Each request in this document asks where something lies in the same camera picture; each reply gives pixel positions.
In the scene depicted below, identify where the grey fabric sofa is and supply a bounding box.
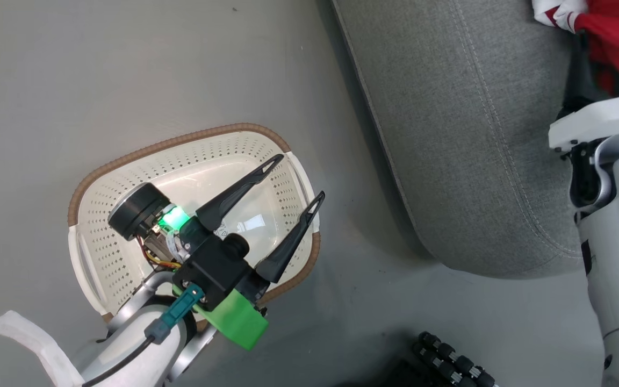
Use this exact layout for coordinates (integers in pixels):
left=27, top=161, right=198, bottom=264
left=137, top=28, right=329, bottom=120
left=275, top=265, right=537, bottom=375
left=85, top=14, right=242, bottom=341
left=331, top=0, right=611, bottom=279

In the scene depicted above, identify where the left arm teal plug cable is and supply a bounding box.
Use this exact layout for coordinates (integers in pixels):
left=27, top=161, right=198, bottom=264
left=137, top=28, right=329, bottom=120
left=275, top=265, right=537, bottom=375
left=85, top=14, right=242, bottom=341
left=81, top=285, right=205, bottom=387

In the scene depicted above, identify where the cream perforated laundry basket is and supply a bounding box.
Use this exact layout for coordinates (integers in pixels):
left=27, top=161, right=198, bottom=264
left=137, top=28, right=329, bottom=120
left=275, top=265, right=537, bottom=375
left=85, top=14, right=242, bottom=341
left=68, top=123, right=321, bottom=323

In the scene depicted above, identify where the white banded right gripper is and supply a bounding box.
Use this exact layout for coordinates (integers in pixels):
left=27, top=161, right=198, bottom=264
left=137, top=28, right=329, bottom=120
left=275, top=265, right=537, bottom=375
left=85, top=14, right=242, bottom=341
left=549, top=94, right=619, bottom=156

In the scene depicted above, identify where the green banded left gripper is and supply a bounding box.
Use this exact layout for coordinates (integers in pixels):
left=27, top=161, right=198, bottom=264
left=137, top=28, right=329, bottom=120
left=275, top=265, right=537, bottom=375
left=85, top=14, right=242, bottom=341
left=108, top=155, right=326, bottom=351

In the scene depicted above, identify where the white foam padding strip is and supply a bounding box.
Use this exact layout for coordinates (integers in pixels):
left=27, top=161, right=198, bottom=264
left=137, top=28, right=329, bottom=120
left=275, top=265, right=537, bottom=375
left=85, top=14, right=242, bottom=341
left=0, top=310, right=85, bottom=387

